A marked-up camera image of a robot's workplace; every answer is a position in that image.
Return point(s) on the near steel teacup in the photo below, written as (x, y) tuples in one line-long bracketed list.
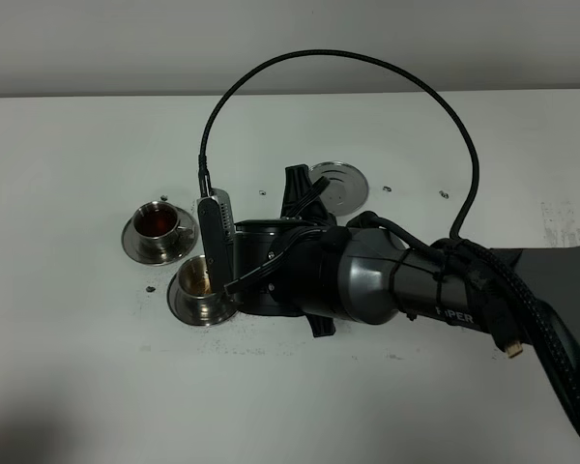
[(193, 278)]

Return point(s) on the far steel teacup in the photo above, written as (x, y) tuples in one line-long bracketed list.
[(157, 225)]

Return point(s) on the near steel saucer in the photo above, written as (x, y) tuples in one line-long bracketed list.
[(199, 311)]

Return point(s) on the far steel saucer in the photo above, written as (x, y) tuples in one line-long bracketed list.
[(139, 253)]

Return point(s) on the teapot steel saucer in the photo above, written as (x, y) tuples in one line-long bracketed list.
[(348, 189)]

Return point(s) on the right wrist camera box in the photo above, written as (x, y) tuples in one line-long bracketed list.
[(217, 231)]

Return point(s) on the steel teacup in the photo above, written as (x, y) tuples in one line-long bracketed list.
[(193, 278), (157, 225)]

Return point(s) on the right robot arm black grey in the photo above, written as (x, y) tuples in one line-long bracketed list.
[(369, 270)]

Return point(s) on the right gripper black plate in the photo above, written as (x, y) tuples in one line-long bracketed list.
[(257, 242)]

